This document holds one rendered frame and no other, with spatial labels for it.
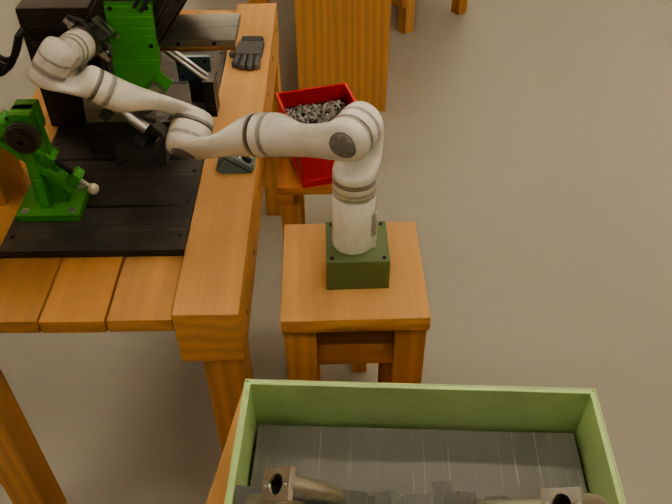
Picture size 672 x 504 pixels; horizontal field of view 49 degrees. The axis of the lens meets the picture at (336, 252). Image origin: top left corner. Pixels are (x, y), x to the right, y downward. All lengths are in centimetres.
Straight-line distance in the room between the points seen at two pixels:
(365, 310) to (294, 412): 31
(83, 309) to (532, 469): 95
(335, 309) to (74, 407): 127
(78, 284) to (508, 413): 94
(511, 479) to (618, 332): 154
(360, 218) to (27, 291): 73
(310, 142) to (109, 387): 145
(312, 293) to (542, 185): 197
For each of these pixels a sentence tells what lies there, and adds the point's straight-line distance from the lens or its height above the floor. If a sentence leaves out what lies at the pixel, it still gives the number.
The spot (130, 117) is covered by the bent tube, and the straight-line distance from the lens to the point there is 194.
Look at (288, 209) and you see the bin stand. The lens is 204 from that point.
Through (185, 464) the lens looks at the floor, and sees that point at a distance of 241.
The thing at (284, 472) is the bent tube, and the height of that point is 119.
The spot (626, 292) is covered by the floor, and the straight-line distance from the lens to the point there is 301.
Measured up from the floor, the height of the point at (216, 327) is 86.
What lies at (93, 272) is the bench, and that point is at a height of 88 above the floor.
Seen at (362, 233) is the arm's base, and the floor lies 99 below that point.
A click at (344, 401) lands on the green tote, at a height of 92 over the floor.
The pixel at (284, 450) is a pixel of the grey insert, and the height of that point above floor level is 85.
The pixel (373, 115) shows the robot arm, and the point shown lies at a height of 125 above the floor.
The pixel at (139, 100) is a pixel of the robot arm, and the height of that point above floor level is 120.
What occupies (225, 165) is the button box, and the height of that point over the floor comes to 92.
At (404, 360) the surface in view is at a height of 70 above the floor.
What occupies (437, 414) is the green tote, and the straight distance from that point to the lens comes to 138.
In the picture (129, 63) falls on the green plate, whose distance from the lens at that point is 194.
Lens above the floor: 201
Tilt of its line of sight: 42 degrees down
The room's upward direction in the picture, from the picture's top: 1 degrees counter-clockwise
